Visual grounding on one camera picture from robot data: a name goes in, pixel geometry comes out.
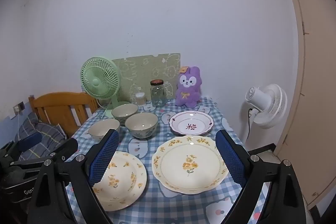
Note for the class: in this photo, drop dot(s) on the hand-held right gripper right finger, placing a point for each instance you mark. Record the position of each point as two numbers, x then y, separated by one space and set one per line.
231 158

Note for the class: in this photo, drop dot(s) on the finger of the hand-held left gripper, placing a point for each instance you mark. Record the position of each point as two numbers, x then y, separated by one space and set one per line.
65 148
30 141

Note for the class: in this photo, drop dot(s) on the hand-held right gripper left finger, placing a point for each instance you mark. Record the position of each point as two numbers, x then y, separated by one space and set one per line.
103 158

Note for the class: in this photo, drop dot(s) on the round yellow flower plate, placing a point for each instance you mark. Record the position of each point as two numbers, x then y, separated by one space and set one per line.
126 179

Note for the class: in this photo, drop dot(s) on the cream floral bowl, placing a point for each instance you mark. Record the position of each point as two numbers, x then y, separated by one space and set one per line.
124 109
102 127
141 121

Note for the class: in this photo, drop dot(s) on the scalloped yellow flower plate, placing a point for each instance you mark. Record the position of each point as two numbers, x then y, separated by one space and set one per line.
178 158

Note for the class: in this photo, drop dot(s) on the white plate with red pattern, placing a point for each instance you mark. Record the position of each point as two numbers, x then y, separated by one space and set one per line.
181 123

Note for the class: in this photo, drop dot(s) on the grey plaid pillow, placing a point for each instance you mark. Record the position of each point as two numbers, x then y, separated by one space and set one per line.
44 132

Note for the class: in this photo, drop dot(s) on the wooden bed headboard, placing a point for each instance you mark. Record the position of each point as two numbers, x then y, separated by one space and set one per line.
60 100

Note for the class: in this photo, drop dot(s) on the white standing fan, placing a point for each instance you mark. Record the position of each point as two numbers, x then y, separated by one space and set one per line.
273 106

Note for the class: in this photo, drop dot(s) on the small toothpick container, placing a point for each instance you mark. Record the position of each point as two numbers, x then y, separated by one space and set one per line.
140 99

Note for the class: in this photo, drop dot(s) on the green desk fan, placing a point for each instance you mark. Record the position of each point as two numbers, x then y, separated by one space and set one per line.
95 82

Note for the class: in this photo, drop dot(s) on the blue checked tablecloth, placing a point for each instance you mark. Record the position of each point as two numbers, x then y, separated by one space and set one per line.
162 203

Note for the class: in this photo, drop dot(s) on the purple plush toy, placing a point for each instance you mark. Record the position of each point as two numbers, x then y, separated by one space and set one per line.
187 92

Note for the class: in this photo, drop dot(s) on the glass jar with black lid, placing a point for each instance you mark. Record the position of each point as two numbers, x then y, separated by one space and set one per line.
157 95

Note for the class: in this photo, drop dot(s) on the green printed board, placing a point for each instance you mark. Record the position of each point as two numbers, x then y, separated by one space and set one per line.
147 66

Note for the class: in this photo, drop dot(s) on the beige door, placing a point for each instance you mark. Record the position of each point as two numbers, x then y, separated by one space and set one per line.
315 82

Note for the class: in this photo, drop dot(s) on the wall socket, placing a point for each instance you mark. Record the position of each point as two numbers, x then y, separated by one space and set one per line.
20 106

